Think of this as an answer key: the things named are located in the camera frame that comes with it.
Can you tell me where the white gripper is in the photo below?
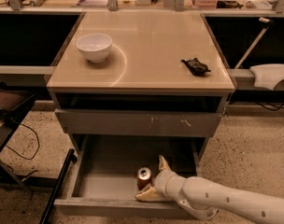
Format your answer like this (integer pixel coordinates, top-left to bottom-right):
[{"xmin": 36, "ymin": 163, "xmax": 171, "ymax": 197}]
[{"xmin": 135, "ymin": 155, "xmax": 186, "ymax": 203}]

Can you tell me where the white stick with tip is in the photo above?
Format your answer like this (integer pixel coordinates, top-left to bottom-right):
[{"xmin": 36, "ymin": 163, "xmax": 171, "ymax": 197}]
[{"xmin": 234, "ymin": 17, "xmax": 274, "ymax": 69}]

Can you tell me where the white ceramic bowl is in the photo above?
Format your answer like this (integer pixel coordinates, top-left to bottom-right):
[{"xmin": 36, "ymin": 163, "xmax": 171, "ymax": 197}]
[{"xmin": 76, "ymin": 34, "xmax": 113, "ymax": 63}]

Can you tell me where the black floor cable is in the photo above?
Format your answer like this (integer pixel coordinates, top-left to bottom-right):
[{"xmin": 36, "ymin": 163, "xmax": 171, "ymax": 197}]
[{"xmin": 5, "ymin": 121, "xmax": 41, "ymax": 161}]

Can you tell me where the grey drawer cabinet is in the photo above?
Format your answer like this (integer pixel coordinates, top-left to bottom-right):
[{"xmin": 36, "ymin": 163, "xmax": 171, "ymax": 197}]
[{"xmin": 47, "ymin": 10, "xmax": 234, "ymax": 152}]

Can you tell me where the dark chair at left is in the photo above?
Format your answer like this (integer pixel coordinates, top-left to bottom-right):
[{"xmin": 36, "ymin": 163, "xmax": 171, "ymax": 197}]
[{"xmin": 0, "ymin": 82, "xmax": 36, "ymax": 192}]

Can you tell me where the black metal bar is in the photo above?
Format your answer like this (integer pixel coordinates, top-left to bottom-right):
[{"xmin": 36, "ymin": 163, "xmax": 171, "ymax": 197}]
[{"xmin": 39, "ymin": 148, "xmax": 78, "ymax": 224}]

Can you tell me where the red coke can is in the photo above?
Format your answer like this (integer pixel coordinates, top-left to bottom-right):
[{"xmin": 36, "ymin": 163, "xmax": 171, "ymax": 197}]
[{"xmin": 136, "ymin": 167, "xmax": 152, "ymax": 190}]

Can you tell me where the open grey middle drawer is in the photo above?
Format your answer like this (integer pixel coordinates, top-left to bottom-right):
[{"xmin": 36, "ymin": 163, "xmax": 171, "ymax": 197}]
[{"xmin": 55, "ymin": 135, "xmax": 200, "ymax": 219}]

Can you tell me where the black crumpled snack bag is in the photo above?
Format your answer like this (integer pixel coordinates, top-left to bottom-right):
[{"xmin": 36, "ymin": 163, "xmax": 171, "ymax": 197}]
[{"xmin": 182, "ymin": 58, "xmax": 210, "ymax": 77}]

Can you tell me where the closed grey top drawer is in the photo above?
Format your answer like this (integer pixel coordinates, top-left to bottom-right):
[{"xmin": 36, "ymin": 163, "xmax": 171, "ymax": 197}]
[{"xmin": 55, "ymin": 109, "xmax": 220, "ymax": 137}]

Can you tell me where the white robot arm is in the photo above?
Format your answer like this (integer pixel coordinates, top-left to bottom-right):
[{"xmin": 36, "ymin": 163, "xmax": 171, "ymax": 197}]
[{"xmin": 135, "ymin": 155, "xmax": 284, "ymax": 224}]

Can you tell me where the white object on ledge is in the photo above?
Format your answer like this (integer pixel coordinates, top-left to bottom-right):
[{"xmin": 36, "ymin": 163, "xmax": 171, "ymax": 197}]
[{"xmin": 250, "ymin": 63, "xmax": 284, "ymax": 91}]

